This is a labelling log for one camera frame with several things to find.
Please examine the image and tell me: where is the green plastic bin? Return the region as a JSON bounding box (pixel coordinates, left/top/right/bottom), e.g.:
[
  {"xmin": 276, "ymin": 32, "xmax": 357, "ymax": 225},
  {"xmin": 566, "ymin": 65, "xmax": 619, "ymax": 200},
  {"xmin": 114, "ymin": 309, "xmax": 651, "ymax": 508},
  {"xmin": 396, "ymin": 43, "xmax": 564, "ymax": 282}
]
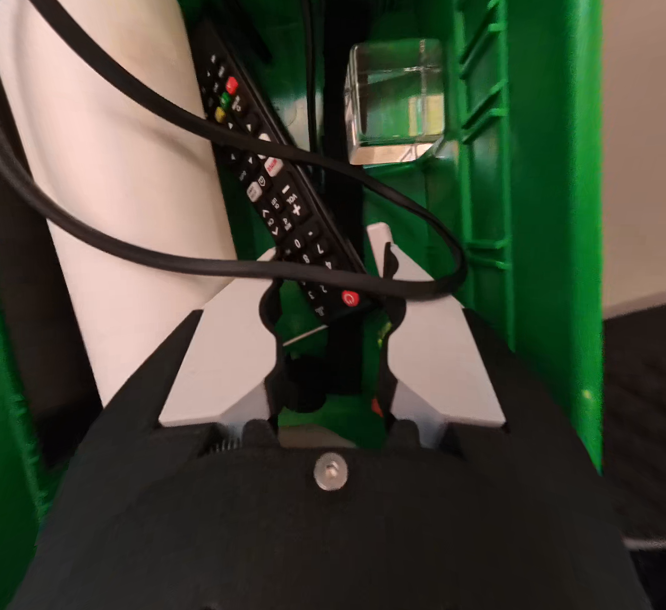
[{"xmin": 0, "ymin": 0, "xmax": 604, "ymax": 590}]

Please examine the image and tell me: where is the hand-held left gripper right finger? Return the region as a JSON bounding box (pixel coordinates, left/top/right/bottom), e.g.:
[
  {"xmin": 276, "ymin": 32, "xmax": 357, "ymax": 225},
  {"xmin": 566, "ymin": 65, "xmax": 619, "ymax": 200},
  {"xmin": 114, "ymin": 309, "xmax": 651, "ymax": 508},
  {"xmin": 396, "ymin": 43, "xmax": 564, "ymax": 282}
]
[{"xmin": 367, "ymin": 222, "xmax": 506, "ymax": 447}]

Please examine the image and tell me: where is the thick black cable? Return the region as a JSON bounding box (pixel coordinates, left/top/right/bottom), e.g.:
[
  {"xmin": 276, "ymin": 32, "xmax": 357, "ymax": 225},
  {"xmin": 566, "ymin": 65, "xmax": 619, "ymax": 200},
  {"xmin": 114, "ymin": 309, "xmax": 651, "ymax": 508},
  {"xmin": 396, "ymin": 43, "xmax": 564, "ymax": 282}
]
[{"xmin": 0, "ymin": 0, "xmax": 468, "ymax": 301}]

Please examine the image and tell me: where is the dark object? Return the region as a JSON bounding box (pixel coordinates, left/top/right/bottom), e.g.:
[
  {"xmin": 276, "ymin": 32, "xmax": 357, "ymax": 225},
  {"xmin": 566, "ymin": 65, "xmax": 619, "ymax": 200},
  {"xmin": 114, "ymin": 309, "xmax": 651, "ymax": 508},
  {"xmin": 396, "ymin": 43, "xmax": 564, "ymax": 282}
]
[{"xmin": 0, "ymin": 95, "xmax": 102, "ymax": 470}]

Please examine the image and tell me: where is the thin black cable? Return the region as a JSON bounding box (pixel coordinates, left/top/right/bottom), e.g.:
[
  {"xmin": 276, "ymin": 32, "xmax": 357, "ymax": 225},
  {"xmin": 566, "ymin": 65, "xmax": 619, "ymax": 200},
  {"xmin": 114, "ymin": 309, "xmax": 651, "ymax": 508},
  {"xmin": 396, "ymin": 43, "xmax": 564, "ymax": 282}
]
[{"xmin": 283, "ymin": 0, "xmax": 319, "ymax": 163}]

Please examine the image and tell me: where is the clear acrylic cube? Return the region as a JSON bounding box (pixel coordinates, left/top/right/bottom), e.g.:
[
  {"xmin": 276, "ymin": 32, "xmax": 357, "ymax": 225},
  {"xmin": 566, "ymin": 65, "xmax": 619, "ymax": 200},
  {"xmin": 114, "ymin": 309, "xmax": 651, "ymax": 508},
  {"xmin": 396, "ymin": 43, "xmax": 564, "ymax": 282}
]
[{"xmin": 343, "ymin": 38, "xmax": 447, "ymax": 166}]

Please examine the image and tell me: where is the white cylindrical roll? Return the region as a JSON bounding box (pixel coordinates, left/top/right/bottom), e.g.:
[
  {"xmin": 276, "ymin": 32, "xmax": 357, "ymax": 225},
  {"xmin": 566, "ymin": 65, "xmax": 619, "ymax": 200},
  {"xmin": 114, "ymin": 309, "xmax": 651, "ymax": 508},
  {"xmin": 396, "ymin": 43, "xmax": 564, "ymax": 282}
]
[{"xmin": 0, "ymin": 0, "xmax": 240, "ymax": 408}]

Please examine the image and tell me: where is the black remote control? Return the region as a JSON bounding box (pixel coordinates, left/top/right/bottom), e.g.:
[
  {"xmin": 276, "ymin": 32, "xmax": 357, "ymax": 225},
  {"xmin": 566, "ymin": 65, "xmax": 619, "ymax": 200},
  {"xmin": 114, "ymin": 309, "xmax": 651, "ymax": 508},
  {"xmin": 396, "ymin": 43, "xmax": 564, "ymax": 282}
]
[{"xmin": 194, "ymin": 21, "xmax": 376, "ymax": 326}]

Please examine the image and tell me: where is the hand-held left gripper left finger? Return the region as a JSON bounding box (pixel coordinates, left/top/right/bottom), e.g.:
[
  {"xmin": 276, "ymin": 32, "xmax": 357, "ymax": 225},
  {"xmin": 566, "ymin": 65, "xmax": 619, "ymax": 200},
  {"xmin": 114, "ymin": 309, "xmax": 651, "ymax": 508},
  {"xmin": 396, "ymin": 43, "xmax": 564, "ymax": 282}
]
[{"xmin": 157, "ymin": 248, "xmax": 287, "ymax": 439}]

